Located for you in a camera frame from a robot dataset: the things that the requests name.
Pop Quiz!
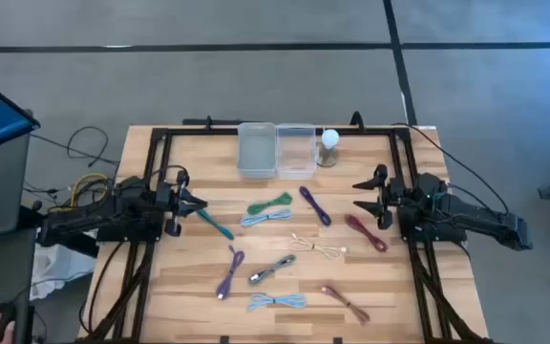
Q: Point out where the yellow cable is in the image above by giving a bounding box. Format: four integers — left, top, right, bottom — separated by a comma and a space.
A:
59, 172, 110, 214

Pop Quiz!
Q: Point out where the grey desk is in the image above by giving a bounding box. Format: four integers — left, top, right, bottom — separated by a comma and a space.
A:
0, 133, 32, 243

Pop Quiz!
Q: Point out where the cream USB cable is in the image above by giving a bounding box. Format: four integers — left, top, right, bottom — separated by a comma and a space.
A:
288, 232, 348, 262

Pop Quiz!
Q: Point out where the black aluminium table frame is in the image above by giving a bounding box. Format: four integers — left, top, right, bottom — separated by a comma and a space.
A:
76, 110, 496, 344

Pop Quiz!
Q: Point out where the light blue USB cable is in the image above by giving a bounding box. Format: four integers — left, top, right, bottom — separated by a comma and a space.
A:
240, 208, 293, 228
247, 292, 307, 312

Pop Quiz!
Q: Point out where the white plastic bag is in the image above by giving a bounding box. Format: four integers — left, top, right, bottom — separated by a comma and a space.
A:
30, 228, 99, 301

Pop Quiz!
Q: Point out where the grey USB cable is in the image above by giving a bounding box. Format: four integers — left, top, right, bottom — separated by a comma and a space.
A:
247, 253, 298, 287

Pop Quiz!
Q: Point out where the black computer mouse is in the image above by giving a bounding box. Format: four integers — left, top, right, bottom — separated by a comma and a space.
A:
0, 301, 17, 343

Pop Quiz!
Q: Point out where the brown USB cable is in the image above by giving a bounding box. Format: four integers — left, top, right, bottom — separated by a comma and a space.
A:
321, 285, 370, 326

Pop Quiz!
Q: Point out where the black floor cable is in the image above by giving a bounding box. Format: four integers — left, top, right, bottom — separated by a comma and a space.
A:
29, 125, 121, 168

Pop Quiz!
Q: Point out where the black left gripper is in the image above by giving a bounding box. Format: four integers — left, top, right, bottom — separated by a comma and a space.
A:
156, 169, 208, 238

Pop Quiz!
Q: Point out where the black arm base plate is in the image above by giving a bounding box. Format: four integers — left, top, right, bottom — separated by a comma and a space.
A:
397, 204, 468, 244
95, 222, 165, 244

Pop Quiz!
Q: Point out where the dark purple USB cable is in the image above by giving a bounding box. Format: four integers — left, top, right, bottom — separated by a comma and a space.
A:
298, 185, 332, 227

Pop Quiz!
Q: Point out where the lilac USB cable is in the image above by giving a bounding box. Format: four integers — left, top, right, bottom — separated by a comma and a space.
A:
215, 245, 246, 301

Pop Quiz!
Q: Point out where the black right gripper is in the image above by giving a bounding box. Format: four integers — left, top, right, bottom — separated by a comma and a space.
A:
352, 164, 400, 231

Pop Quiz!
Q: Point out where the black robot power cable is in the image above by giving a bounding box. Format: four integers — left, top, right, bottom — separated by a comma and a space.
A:
391, 122, 510, 214

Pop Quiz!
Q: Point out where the clear plastic bin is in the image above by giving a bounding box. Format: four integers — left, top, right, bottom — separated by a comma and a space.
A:
276, 123, 318, 181

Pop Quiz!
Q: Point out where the teal USB cable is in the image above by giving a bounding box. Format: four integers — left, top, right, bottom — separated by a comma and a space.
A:
196, 208, 235, 241

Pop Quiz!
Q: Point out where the white light bulb on base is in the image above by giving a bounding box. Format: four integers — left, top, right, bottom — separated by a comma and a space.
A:
316, 128, 341, 168

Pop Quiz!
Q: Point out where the green USB cable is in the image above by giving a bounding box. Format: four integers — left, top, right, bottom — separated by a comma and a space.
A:
246, 191, 294, 216

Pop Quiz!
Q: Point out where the maroon USB cable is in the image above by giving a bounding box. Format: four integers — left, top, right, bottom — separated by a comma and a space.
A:
344, 214, 390, 253

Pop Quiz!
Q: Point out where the frosted plastic bin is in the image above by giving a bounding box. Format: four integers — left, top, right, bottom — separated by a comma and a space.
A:
237, 121, 278, 181

